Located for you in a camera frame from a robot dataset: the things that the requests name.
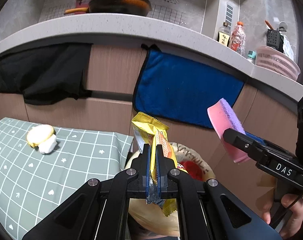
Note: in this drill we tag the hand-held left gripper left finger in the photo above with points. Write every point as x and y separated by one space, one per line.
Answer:
148 170

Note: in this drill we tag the blue towel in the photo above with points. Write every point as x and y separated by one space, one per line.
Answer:
186 85

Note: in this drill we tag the black utensil holder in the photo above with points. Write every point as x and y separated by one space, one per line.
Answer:
274 40

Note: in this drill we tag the beige plastic trash bag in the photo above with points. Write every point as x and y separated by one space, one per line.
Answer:
186 152

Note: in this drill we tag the person's right hand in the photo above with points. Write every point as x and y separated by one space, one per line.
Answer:
289 202

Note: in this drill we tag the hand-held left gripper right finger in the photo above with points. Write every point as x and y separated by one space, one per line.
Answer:
158 170

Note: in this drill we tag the white plastic bag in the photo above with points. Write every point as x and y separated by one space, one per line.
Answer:
288 46

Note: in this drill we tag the black frying pan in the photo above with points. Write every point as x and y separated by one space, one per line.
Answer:
116 5

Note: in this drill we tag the white vent grille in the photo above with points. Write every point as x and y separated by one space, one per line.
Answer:
229 12

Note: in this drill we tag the clear bottle with red cap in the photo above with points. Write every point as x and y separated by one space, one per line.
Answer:
237 38

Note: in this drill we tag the white crumpled tissue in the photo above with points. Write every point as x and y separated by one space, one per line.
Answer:
48 146

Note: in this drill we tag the small teal-cap jar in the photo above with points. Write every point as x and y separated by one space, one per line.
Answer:
251 56

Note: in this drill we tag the pink plastic basket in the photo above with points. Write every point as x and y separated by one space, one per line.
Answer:
276 62

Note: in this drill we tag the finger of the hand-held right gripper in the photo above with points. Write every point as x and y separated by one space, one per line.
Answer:
239 141

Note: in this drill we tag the pink purple sponge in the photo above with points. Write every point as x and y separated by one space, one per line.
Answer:
220 120

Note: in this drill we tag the grey speckled kitchen counter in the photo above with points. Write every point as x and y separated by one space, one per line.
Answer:
116 26

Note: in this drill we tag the black cloth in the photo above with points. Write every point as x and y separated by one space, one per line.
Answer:
41 72

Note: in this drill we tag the dark sauce bottle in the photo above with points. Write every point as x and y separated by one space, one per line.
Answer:
223 36

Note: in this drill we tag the red plastic bag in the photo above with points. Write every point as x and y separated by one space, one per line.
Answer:
192 170

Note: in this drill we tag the yellow snack wrapper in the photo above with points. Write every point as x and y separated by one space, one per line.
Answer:
154 135

